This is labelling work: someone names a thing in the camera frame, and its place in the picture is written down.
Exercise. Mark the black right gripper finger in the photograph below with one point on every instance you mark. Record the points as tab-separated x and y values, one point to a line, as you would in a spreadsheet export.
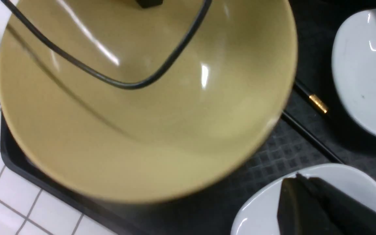
312	206

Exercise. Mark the white square dish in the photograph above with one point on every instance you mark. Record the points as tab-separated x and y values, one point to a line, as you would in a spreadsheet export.
354	68
258	214

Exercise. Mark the black chopstick gold band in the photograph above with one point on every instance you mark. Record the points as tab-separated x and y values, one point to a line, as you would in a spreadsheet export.
311	97

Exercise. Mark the yellow noodle bowl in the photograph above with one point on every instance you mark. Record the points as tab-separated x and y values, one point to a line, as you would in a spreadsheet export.
199	122

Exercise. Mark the black serving tray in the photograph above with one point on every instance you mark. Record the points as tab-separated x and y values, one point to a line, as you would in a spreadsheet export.
211	211

